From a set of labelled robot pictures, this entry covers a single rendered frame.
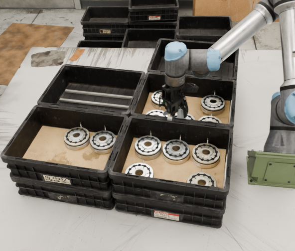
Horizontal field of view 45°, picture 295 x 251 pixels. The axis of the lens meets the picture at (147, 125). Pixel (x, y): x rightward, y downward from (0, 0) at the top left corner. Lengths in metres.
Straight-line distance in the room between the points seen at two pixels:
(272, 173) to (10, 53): 3.00
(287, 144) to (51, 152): 0.89
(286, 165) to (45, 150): 0.92
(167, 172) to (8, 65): 2.60
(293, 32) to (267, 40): 2.50
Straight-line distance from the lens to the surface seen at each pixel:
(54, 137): 1.51
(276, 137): 1.40
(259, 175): 1.45
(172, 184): 1.16
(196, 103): 1.60
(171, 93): 1.33
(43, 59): 2.24
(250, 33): 1.45
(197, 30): 2.87
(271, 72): 2.08
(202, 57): 1.26
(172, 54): 1.24
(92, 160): 1.38
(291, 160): 1.39
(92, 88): 1.72
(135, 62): 2.11
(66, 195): 1.40
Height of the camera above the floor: 1.85
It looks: 43 degrees down
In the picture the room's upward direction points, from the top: 3 degrees counter-clockwise
